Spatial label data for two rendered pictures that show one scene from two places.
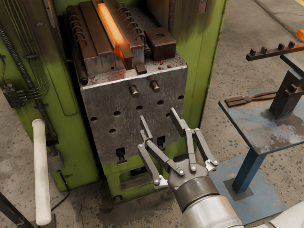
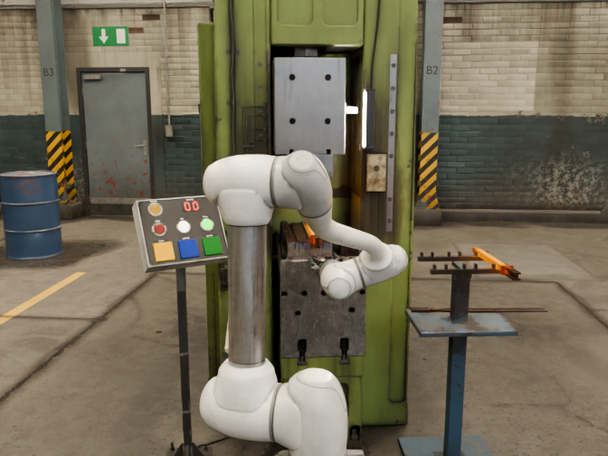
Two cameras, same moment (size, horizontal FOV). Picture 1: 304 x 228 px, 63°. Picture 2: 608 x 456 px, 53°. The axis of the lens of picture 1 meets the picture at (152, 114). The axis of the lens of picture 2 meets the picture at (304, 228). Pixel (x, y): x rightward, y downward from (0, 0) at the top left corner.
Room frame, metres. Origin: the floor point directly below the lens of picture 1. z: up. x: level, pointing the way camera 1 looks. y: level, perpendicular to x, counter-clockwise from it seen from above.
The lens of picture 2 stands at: (-1.82, -0.51, 1.55)
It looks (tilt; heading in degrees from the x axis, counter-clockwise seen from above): 11 degrees down; 15
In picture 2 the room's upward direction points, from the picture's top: straight up
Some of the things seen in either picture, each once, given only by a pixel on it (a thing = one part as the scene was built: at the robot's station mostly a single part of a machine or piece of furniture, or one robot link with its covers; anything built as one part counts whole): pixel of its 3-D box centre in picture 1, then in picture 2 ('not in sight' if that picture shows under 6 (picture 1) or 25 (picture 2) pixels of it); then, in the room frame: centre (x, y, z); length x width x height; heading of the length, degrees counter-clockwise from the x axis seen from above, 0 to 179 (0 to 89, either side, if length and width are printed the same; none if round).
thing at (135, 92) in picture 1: (134, 91); not in sight; (0.63, 0.06, 0.87); 0.04 x 0.03 x 0.03; 20
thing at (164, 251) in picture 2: not in sight; (163, 251); (0.27, 0.60, 1.01); 0.07 x 0.05 x 0.07; 135
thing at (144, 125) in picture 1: (145, 130); not in sight; (0.36, 0.01, 1.00); 0.07 x 0.01 x 0.03; 19
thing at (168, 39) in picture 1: (159, 43); (347, 245); (0.81, -0.03, 0.95); 0.12 x 0.08 x 0.06; 20
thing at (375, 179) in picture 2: not in sight; (375, 173); (0.92, -0.13, 1.27); 0.09 x 0.02 x 0.17; 110
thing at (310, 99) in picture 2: not in sight; (315, 107); (0.91, 0.15, 1.56); 0.42 x 0.39 x 0.40; 20
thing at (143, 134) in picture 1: (141, 141); not in sight; (0.33, 0.02, 1.00); 0.05 x 0.03 x 0.01; 19
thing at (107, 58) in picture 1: (102, 30); (305, 237); (0.89, 0.19, 0.96); 0.42 x 0.20 x 0.09; 20
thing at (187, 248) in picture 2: not in sight; (188, 249); (0.34, 0.53, 1.01); 0.07 x 0.05 x 0.07; 135
